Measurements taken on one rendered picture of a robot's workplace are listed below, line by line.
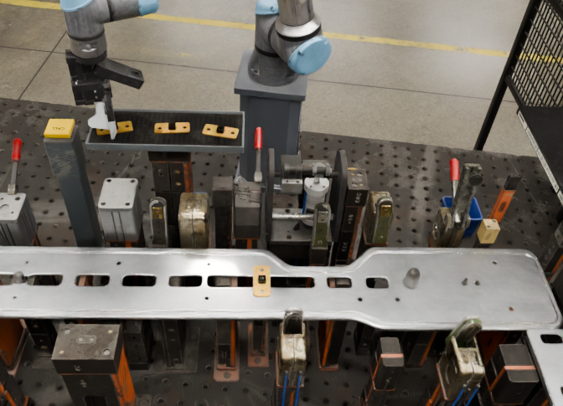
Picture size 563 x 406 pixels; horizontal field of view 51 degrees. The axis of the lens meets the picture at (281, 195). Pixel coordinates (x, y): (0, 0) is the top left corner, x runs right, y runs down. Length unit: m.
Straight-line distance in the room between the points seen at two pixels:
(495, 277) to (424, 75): 2.58
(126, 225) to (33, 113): 1.05
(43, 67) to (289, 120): 2.40
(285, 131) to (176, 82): 1.94
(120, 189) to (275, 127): 0.58
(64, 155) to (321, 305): 0.72
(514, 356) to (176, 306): 0.73
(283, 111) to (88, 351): 0.88
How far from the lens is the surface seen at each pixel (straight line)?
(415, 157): 2.18
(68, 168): 1.57
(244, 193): 1.42
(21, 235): 1.52
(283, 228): 1.50
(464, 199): 1.44
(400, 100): 3.66
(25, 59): 4.04
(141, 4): 1.31
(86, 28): 1.30
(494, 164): 2.26
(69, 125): 1.53
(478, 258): 1.50
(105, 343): 1.26
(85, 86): 1.38
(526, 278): 1.51
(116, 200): 1.38
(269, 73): 1.70
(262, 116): 1.77
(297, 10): 1.48
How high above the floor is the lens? 2.09
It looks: 45 degrees down
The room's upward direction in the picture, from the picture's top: 5 degrees clockwise
